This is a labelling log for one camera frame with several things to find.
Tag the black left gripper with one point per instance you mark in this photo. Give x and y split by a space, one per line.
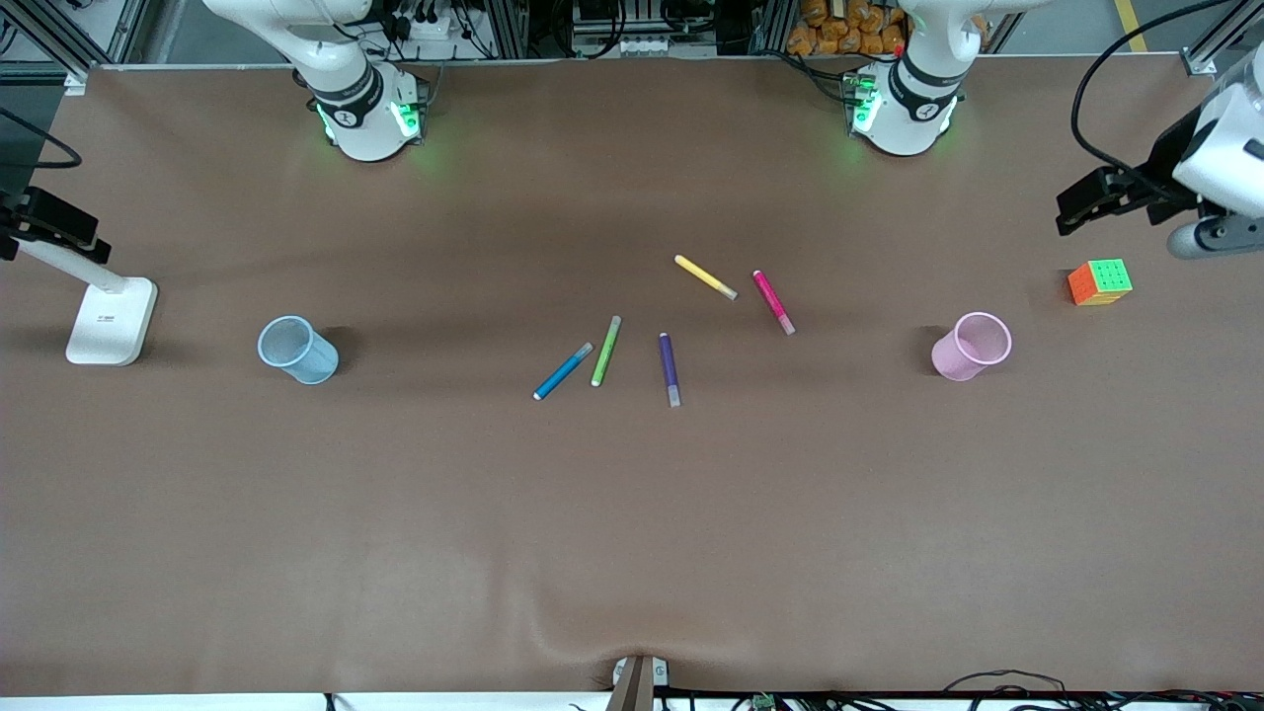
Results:
1166 165

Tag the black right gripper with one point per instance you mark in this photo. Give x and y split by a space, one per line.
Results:
47 219

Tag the pink marker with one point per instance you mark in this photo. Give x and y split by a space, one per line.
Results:
770 298

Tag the yellow marker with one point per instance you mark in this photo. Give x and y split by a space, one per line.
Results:
703 276

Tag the blue marker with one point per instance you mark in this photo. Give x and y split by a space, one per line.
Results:
563 372

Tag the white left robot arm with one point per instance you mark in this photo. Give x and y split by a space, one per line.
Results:
913 109

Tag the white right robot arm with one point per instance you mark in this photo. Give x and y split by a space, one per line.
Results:
346 79

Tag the colourful puzzle cube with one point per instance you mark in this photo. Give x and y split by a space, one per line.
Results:
1101 283

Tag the white lamp stand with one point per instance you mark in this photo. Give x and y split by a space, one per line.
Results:
109 326

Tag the pink plastic cup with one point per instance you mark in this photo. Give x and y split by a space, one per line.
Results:
963 355

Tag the blue plastic cup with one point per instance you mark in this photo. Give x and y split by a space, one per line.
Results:
301 354

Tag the bag of orange items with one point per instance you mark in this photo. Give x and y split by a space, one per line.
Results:
849 30

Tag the white power strip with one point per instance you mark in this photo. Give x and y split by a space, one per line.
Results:
425 30

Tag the purple marker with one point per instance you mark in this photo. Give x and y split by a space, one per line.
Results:
669 365

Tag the green marker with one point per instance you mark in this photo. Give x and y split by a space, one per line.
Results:
606 352

